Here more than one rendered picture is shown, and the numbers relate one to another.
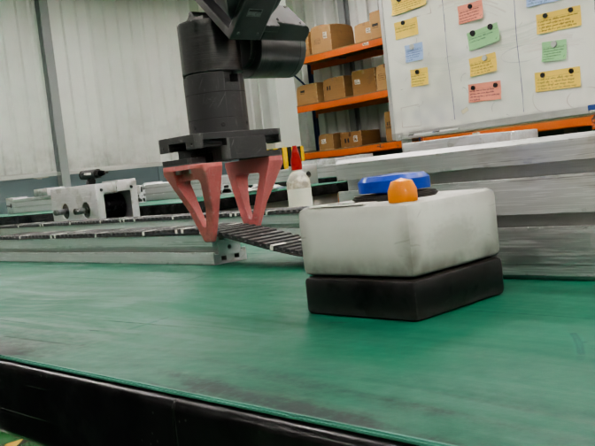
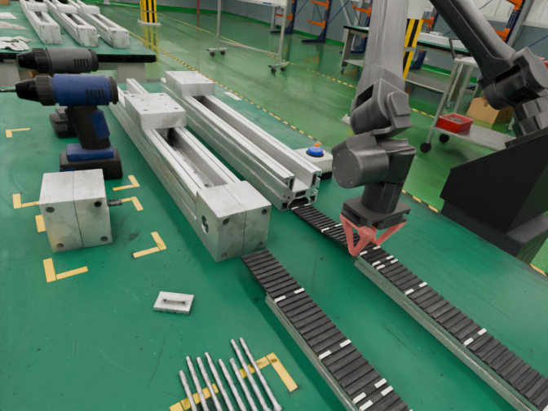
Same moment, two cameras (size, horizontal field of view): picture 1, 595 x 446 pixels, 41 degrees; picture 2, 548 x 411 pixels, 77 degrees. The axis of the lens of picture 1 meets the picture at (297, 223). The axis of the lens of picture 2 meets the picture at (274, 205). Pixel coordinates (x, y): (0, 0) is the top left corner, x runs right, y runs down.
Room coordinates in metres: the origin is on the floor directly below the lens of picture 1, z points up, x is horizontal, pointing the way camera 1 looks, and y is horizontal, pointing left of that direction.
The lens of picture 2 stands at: (1.29, -0.05, 1.18)
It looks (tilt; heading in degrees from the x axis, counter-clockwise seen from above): 32 degrees down; 186
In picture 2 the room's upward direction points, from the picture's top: 8 degrees clockwise
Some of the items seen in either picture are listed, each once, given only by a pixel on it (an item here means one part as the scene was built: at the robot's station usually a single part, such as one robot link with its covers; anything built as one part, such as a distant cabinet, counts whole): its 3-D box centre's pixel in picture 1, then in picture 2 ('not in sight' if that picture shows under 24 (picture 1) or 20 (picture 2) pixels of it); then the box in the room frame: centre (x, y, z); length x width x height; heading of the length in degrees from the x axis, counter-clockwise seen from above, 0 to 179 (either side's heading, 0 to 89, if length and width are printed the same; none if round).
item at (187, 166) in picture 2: not in sight; (156, 133); (0.46, -0.48, 0.82); 0.80 x 0.10 x 0.09; 43
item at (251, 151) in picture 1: (236, 188); (364, 231); (0.78, 0.05, 0.85); 0.07 x 0.07 x 0.09; 43
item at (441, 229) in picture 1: (410, 246); (310, 164); (0.46, -0.06, 0.81); 0.10 x 0.08 x 0.06; 133
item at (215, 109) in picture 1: (217, 114); (381, 194); (0.77, 0.06, 0.92); 0.10 x 0.07 x 0.07; 133
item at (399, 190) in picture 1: (402, 189); not in sight; (0.41, -0.05, 0.85); 0.01 x 0.01 x 0.01
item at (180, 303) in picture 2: not in sight; (174, 302); (0.96, -0.21, 0.78); 0.05 x 0.03 x 0.01; 98
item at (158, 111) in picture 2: not in sight; (154, 115); (0.46, -0.48, 0.87); 0.16 x 0.11 x 0.07; 43
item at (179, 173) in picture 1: (215, 190); (374, 227); (0.76, 0.07, 0.85); 0.07 x 0.07 x 0.09; 43
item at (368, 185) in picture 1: (394, 190); (315, 152); (0.45, -0.06, 0.84); 0.04 x 0.04 x 0.02
